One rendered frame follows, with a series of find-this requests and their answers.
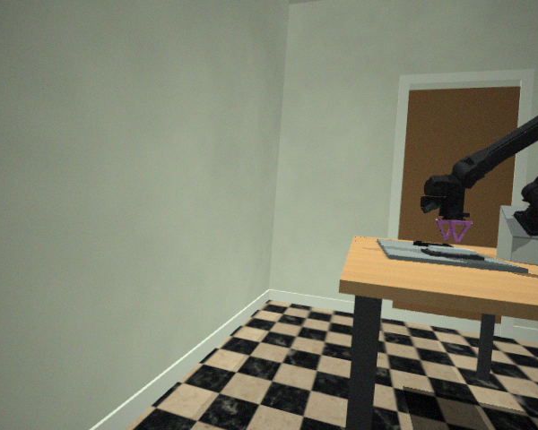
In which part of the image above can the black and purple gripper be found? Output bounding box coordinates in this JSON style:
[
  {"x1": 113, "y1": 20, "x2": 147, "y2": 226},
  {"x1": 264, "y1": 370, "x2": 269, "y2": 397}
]
[{"x1": 436, "y1": 197, "x2": 473, "y2": 243}]

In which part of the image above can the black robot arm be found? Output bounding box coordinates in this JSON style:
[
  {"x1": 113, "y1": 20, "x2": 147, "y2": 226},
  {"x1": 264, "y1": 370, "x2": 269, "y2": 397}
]
[{"x1": 421, "y1": 116, "x2": 538, "y2": 236}]

